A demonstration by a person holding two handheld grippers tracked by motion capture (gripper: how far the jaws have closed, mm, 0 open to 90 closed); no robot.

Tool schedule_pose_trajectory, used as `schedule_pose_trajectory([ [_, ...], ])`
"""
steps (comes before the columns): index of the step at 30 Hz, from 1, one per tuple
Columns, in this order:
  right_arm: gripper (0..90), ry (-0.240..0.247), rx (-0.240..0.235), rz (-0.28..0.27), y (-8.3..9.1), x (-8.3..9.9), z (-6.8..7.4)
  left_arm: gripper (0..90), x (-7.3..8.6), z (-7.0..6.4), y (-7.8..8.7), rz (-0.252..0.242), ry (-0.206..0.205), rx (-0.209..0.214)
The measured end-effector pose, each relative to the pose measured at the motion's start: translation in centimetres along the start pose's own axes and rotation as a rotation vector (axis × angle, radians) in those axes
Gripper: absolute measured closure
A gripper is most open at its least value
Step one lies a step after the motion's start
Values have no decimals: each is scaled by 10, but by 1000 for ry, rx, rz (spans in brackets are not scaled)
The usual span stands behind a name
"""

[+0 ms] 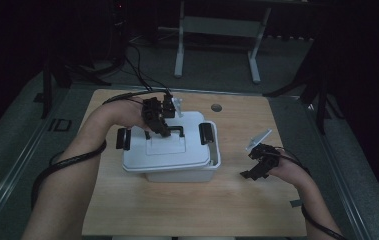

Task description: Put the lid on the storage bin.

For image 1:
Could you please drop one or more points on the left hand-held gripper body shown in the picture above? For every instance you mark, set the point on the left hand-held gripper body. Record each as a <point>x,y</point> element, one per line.
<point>153,108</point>

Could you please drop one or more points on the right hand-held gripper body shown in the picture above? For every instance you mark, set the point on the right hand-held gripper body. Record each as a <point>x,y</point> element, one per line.
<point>265,153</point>

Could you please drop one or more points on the white plastic storage box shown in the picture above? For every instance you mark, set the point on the white plastic storage box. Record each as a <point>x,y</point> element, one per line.
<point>210,166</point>

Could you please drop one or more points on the person's left hand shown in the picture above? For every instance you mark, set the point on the person's left hand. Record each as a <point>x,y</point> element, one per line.
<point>127,115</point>

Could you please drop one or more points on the person's right hand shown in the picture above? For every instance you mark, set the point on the person's right hand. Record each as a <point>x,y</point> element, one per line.
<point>288,170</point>

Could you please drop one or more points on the grey tape strip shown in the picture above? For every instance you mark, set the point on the grey tape strip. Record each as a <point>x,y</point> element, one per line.
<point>295,203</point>

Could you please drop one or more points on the black tripod stand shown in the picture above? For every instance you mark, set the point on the black tripod stand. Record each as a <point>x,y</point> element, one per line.
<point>60,75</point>
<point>317,96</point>

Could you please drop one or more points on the dark equipment with red light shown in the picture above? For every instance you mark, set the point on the dark equipment with red light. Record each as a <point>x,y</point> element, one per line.
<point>118,30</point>

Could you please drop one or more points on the white metal stand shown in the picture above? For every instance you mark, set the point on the white metal stand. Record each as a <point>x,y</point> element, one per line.
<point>222,26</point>

